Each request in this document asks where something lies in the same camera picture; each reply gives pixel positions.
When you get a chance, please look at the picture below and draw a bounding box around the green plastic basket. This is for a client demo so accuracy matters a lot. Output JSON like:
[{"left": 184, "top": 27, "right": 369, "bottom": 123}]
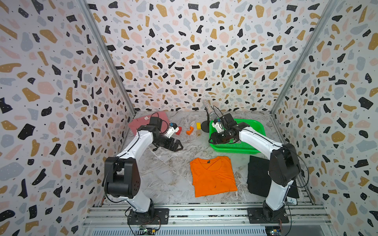
[{"left": 208, "top": 118, "right": 266, "bottom": 154}]

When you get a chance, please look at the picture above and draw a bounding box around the orange t-shirt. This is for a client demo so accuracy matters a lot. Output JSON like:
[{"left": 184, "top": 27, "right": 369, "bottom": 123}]
[{"left": 190, "top": 156, "right": 238, "bottom": 198}]

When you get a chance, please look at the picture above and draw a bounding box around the black t-shirt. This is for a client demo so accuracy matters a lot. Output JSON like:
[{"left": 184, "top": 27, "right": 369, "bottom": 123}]
[{"left": 247, "top": 155, "right": 300, "bottom": 197}]

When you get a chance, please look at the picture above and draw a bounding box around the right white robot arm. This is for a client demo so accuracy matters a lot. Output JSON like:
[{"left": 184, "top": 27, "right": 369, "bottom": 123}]
[{"left": 209, "top": 120, "right": 301, "bottom": 222}]

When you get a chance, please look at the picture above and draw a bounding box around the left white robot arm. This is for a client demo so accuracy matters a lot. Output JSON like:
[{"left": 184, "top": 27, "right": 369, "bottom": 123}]
[{"left": 103, "top": 123, "right": 183, "bottom": 216}]

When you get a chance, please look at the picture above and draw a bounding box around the pink folded t-shirt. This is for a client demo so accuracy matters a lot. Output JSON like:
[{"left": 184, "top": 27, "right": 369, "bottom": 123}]
[{"left": 128, "top": 112, "right": 170, "bottom": 135}]

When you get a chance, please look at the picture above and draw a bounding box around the red toy block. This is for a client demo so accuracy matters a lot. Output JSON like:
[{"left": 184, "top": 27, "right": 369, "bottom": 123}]
[{"left": 175, "top": 126, "right": 182, "bottom": 135}]

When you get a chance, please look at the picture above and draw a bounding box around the black stand with clear tube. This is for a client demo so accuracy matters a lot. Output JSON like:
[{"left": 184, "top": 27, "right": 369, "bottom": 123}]
[{"left": 201, "top": 100, "right": 218, "bottom": 133}]

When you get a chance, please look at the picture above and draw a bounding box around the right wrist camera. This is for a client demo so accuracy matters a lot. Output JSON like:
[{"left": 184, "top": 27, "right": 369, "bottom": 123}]
[{"left": 211, "top": 113, "right": 237, "bottom": 133}]

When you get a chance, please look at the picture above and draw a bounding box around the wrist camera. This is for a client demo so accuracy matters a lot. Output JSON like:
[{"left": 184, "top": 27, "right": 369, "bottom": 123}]
[
  {"left": 165, "top": 123, "right": 178, "bottom": 138},
  {"left": 211, "top": 113, "right": 237, "bottom": 133}
]

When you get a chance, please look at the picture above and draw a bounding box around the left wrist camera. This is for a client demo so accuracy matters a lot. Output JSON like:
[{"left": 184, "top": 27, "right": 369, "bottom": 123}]
[{"left": 165, "top": 123, "right": 178, "bottom": 138}]

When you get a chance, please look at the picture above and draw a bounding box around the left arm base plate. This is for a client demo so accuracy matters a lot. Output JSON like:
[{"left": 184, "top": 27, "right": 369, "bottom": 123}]
[{"left": 128, "top": 208, "right": 169, "bottom": 225}]

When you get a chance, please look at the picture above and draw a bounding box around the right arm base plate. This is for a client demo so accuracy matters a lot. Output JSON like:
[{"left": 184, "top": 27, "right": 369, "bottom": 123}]
[{"left": 247, "top": 207, "right": 289, "bottom": 224}]

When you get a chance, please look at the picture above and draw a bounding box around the aluminium rail frame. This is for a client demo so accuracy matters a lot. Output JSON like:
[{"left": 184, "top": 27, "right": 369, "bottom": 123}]
[{"left": 80, "top": 202, "right": 337, "bottom": 236}]

